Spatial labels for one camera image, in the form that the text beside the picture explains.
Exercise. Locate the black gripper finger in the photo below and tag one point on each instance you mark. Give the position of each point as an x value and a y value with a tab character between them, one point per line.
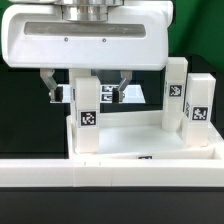
118	92
53	85

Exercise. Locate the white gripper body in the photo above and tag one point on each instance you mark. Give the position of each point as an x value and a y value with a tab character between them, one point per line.
87	34

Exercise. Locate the white tag mat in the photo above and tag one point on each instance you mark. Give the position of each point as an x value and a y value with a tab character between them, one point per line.
132	94

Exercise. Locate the white desk top tray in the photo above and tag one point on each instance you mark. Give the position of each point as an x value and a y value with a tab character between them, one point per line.
137	135

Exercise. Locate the white front fence bar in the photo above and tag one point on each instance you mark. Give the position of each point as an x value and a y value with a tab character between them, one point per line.
111	173

